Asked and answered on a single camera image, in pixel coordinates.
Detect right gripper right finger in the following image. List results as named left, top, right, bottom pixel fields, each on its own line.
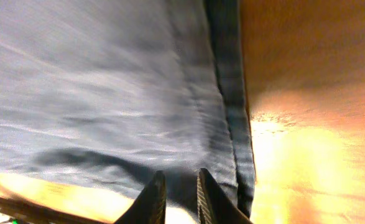
left=196, top=168, right=252, bottom=224

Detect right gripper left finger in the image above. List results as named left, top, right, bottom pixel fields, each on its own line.
left=114, top=171, right=167, bottom=224

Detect blue denim shorts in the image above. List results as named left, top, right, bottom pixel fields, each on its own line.
left=0, top=0, right=255, bottom=215

